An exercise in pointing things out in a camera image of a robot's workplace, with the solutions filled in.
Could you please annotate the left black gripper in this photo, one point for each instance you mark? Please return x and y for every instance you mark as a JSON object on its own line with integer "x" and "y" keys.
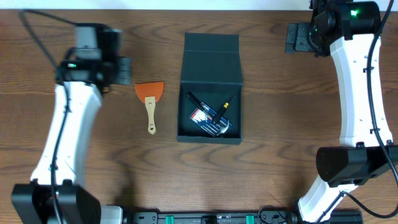
{"x": 125, "y": 70}

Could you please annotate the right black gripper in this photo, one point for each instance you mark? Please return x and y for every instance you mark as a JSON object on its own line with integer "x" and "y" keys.
{"x": 296, "y": 37}

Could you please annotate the orange scraper wooden handle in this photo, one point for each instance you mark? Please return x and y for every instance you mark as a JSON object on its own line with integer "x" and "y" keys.
{"x": 150, "y": 93}

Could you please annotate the black handled claw hammer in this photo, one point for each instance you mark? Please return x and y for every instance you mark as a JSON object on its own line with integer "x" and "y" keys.
{"x": 195, "y": 101}

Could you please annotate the precision screwdriver set case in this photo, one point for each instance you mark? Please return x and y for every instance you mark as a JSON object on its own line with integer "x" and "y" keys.
{"x": 201, "y": 119}

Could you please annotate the black yellow screwdriver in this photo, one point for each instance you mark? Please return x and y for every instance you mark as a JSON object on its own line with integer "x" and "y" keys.
{"x": 221, "y": 111}

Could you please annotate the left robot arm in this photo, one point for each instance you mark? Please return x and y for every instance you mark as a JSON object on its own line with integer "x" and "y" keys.
{"x": 56, "y": 192}

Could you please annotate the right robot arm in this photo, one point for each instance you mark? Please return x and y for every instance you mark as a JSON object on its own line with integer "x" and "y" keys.
{"x": 350, "y": 33}

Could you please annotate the dark green open box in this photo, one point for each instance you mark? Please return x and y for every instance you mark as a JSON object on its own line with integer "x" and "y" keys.
{"x": 211, "y": 70}

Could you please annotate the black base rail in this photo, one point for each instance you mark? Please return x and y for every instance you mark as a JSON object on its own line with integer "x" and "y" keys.
{"x": 211, "y": 217}

